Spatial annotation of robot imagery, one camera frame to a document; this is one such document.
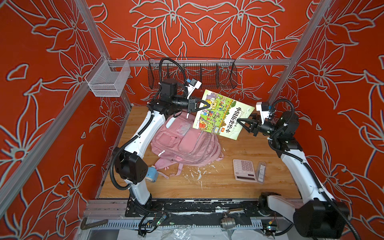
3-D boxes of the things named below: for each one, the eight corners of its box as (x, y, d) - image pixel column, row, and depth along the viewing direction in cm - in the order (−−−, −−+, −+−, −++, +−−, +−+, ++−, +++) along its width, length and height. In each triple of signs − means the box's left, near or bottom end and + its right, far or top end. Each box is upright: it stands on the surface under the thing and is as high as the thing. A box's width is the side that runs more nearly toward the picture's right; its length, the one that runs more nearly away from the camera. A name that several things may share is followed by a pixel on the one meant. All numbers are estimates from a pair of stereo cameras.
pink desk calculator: (236, 181, 83) (237, 180, 81) (232, 161, 91) (233, 159, 89) (255, 181, 83) (257, 180, 81) (250, 161, 91) (251, 159, 89)
